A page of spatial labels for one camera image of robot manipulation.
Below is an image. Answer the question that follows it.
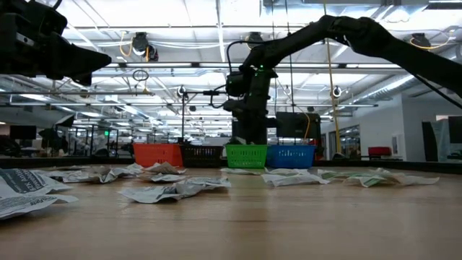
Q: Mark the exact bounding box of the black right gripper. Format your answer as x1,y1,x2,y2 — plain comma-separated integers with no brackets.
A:
222,70,279,144

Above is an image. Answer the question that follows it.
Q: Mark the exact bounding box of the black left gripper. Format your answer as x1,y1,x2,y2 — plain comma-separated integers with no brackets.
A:
0,14,113,87

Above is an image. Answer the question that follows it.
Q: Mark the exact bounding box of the plain white packet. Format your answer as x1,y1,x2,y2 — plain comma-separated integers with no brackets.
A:
261,173,330,188

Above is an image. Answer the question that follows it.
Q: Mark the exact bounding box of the black-print white packet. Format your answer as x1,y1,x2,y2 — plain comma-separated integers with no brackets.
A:
46,168,113,183
0,168,73,199
118,183,183,204
140,173,187,183
0,194,79,220
144,161,187,176
176,175,232,198
97,162,145,178

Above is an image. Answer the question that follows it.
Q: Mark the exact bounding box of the green plastic basket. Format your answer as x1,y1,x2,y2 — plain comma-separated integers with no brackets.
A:
224,144,269,169

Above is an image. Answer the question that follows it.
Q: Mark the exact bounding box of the blue plastic basket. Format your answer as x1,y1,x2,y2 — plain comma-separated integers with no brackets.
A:
266,144,317,170

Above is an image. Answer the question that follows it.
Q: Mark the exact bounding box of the black monitor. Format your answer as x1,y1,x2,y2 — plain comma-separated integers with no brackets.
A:
447,115,462,144
9,125,38,141
276,111,321,140

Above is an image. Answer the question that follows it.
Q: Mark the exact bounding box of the black plastic basket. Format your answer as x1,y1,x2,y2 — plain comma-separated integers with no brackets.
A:
180,144,225,169

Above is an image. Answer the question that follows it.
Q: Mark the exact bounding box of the long ceiling light bar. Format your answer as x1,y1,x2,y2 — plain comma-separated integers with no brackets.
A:
108,61,401,69

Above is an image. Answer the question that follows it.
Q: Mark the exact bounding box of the orange plastic basket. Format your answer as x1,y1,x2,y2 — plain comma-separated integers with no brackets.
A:
132,143,185,169

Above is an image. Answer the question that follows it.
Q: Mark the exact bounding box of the red bin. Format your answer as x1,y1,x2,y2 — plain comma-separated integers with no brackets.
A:
367,146,393,157

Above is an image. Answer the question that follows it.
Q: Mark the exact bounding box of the black upright panel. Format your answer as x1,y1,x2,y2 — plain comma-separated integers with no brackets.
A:
421,121,439,162

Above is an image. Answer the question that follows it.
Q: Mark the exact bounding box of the black metal rig frame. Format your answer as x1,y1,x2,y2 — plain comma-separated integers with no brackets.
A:
181,90,232,144

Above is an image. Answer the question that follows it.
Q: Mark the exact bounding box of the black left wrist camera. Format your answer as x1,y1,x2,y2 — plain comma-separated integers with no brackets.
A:
14,0,69,36

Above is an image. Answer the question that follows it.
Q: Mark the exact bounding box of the yellow hanging cable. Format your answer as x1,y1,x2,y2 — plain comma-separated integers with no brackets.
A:
322,0,343,156

